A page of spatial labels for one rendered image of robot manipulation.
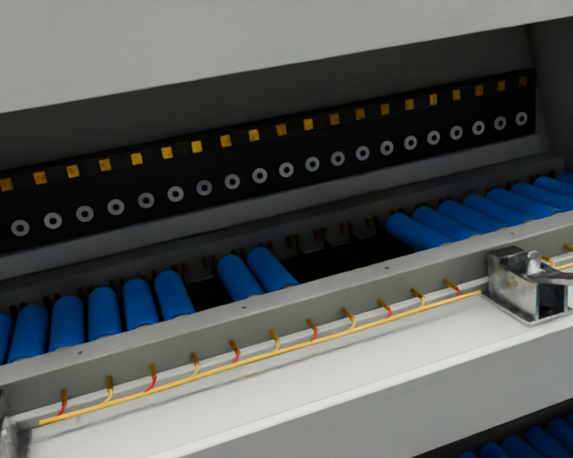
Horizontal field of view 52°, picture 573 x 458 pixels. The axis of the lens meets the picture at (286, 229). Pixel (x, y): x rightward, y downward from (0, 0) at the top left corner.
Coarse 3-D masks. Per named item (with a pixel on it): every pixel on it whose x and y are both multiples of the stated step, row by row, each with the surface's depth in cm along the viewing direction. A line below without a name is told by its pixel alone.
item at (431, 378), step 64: (320, 192) 44; (0, 256) 38; (64, 256) 39; (448, 320) 31; (512, 320) 30; (192, 384) 29; (256, 384) 28; (320, 384) 27; (384, 384) 26; (448, 384) 28; (512, 384) 29; (64, 448) 25; (128, 448) 25; (192, 448) 24; (256, 448) 25; (320, 448) 26; (384, 448) 27
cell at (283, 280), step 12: (252, 252) 38; (264, 252) 38; (252, 264) 37; (264, 264) 36; (276, 264) 36; (264, 276) 35; (276, 276) 34; (288, 276) 34; (264, 288) 35; (276, 288) 33
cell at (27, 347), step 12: (24, 312) 34; (36, 312) 34; (48, 312) 36; (24, 324) 33; (36, 324) 33; (48, 324) 34; (24, 336) 31; (36, 336) 32; (12, 348) 31; (24, 348) 30; (36, 348) 31; (12, 360) 29
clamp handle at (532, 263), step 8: (528, 256) 30; (536, 256) 30; (528, 264) 30; (536, 264) 30; (528, 272) 30; (536, 272) 30; (544, 272) 30; (552, 272) 29; (560, 272) 29; (536, 280) 29; (544, 280) 29; (552, 280) 28; (560, 280) 28; (568, 280) 27
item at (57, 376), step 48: (480, 240) 34; (528, 240) 34; (288, 288) 32; (336, 288) 31; (384, 288) 32; (432, 288) 33; (144, 336) 29; (192, 336) 29; (240, 336) 30; (336, 336) 29; (0, 384) 26; (48, 384) 27; (96, 384) 28
